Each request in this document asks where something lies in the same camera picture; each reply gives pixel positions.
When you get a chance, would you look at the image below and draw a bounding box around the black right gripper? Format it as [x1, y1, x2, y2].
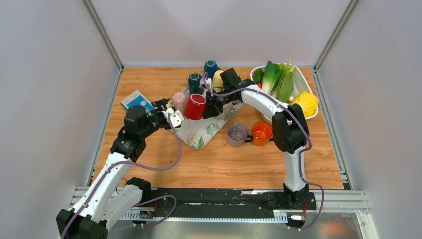
[204, 87, 234, 119]

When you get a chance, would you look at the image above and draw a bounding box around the red mug black handle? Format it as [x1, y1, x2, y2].
[183, 93, 207, 120]

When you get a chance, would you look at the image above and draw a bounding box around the purple mug black handle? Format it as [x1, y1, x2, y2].
[226, 123, 253, 148]

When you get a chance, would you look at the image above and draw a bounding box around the orange mug black handle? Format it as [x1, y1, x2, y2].
[252, 122, 273, 147]

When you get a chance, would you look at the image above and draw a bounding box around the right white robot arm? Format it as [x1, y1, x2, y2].
[203, 68, 312, 208]

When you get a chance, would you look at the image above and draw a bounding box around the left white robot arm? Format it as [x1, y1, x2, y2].
[56, 98, 183, 239]

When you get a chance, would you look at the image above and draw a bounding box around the large floral cream mug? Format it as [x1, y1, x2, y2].
[220, 103, 238, 121]

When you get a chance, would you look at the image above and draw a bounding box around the pale yellow mug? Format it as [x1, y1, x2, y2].
[212, 70, 224, 93]

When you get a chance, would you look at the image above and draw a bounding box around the dark green faceted mug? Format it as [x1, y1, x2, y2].
[188, 72, 204, 95]

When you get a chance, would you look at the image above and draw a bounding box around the pink faceted mug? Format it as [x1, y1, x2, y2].
[172, 92, 188, 112]

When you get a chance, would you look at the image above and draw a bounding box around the dark blue faceted mug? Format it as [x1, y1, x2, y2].
[204, 59, 220, 79]

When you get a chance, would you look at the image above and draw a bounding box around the floral white serving tray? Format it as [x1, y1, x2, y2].
[175, 101, 244, 150]

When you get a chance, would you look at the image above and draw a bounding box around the green bok choy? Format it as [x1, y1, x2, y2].
[254, 60, 296, 103]

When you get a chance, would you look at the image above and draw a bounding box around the white vegetable tub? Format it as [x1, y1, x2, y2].
[250, 65, 319, 125]

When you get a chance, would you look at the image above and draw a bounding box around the yellow napa cabbage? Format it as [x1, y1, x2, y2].
[291, 91, 319, 118]

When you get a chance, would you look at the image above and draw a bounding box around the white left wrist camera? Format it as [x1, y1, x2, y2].
[161, 109, 185, 128]

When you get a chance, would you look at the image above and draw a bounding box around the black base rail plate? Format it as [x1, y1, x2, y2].
[142, 188, 317, 219]

